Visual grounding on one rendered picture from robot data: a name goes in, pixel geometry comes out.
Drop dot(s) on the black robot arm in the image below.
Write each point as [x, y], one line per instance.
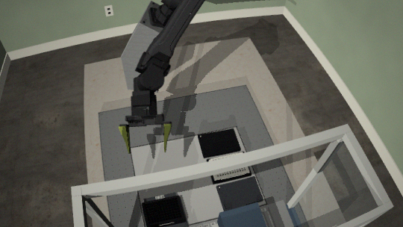
[174, 22]

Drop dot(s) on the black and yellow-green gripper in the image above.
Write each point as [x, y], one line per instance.
[135, 121]

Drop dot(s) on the white well plate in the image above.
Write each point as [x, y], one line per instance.
[230, 174]

